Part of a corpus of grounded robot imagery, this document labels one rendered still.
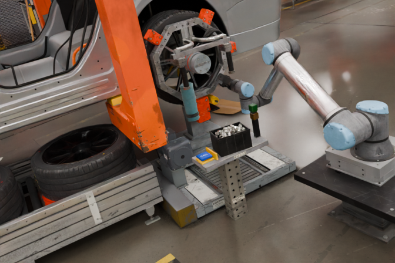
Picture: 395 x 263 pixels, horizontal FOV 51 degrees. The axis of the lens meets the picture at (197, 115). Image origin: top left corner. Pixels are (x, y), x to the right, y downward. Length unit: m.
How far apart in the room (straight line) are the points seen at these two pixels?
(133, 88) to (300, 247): 1.24
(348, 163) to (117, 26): 1.40
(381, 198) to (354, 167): 0.22
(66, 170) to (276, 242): 1.28
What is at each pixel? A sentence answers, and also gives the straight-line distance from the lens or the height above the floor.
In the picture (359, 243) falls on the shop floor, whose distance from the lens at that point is 2.39.
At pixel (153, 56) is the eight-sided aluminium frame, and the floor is 0.96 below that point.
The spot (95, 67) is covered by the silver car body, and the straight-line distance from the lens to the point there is 2.78.
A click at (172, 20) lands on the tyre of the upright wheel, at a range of 2.83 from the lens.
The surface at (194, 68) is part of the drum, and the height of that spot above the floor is 0.84.
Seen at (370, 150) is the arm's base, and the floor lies 0.45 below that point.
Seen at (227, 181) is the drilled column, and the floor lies 0.29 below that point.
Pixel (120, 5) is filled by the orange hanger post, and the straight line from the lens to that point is 2.22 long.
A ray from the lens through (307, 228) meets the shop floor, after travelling 2.48.
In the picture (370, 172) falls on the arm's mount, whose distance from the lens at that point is 2.26.
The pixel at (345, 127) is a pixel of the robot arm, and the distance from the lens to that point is 2.08.
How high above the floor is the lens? 1.57
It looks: 22 degrees down
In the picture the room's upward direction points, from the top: 12 degrees counter-clockwise
